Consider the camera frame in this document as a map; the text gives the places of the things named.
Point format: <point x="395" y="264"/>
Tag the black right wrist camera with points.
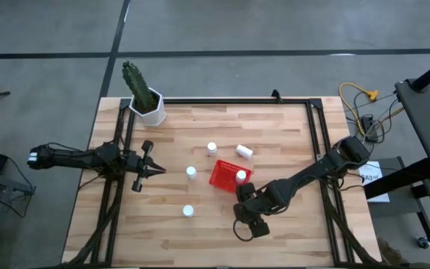
<point x="260" y="229"/>

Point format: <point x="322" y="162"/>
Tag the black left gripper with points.
<point x="134" y="165"/>

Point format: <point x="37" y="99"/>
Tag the white hexagonal plant pot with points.
<point x="155" y="117"/>

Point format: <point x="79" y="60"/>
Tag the black caster wheel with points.
<point x="422" y="243"/>

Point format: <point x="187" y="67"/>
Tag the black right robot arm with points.
<point x="312" y="170"/>

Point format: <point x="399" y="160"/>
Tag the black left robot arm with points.
<point x="73" y="157"/>

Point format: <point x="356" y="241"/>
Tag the red plastic mesh basket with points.
<point x="224" y="175"/>

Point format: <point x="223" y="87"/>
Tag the green cactus plant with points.
<point x="137" y="84"/>

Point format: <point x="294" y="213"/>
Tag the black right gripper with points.
<point x="254" y="213"/>

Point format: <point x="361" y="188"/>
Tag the black side desk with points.
<point x="427" y="123"/>

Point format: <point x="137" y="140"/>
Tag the white pill bottle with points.
<point x="241" y="175"/>
<point x="191" y="172"/>
<point x="211" y="148"/>
<point x="188" y="211"/>
<point x="244" y="151"/>

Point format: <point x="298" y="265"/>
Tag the white paper sheet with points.
<point x="377" y="187"/>

